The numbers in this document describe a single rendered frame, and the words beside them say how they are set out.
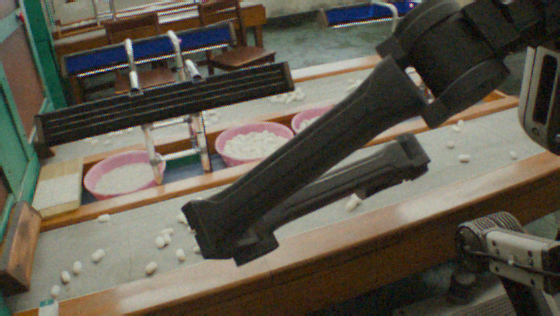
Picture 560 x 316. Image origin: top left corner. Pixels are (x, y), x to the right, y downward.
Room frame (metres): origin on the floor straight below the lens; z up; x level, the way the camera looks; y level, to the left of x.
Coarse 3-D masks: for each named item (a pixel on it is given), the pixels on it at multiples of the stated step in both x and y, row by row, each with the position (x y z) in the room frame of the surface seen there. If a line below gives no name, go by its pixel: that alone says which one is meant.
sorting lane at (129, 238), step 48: (432, 144) 1.21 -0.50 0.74; (480, 144) 1.18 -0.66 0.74; (528, 144) 1.15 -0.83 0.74; (384, 192) 0.96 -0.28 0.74; (48, 240) 0.87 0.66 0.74; (96, 240) 0.86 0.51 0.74; (144, 240) 0.85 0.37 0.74; (192, 240) 0.83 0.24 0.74; (48, 288) 0.69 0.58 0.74; (96, 288) 0.68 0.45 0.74
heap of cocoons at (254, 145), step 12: (252, 132) 1.40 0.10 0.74; (264, 132) 1.40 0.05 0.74; (228, 144) 1.34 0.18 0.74; (240, 144) 1.32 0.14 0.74; (252, 144) 1.32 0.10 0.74; (264, 144) 1.31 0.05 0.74; (276, 144) 1.29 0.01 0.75; (240, 156) 1.24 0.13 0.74; (252, 156) 1.23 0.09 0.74; (264, 156) 1.23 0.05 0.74
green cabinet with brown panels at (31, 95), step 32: (0, 0) 1.46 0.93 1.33; (0, 32) 1.31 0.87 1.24; (0, 64) 1.21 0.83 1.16; (32, 64) 1.65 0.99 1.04; (0, 96) 1.14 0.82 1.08; (32, 96) 1.50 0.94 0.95; (0, 128) 1.04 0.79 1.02; (32, 128) 1.35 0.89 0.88; (0, 160) 0.93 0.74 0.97; (0, 192) 0.87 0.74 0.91; (0, 224) 0.78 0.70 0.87
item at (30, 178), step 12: (48, 108) 1.64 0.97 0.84; (36, 156) 1.24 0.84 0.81; (36, 168) 1.19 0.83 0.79; (24, 180) 1.04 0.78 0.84; (36, 180) 1.15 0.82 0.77; (24, 192) 1.00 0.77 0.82; (0, 288) 0.61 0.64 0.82; (0, 300) 0.59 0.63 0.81; (12, 300) 0.65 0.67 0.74; (0, 312) 0.56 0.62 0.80; (12, 312) 0.60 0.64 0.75
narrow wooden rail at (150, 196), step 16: (512, 96) 1.49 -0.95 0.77; (464, 112) 1.38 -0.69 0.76; (480, 112) 1.37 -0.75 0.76; (496, 112) 1.40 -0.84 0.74; (400, 128) 1.29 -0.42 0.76; (416, 128) 1.28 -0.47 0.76; (368, 144) 1.22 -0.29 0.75; (208, 176) 1.09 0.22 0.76; (224, 176) 1.09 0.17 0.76; (240, 176) 1.09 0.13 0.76; (144, 192) 1.04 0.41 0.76; (160, 192) 1.03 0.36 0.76; (176, 192) 1.03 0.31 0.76; (192, 192) 1.04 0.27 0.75; (80, 208) 0.98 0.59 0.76; (96, 208) 0.97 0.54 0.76; (112, 208) 0.97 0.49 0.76; (128, 208) 0.98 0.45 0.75; (48, 224) 0.91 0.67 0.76; (64, 224) 0.93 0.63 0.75
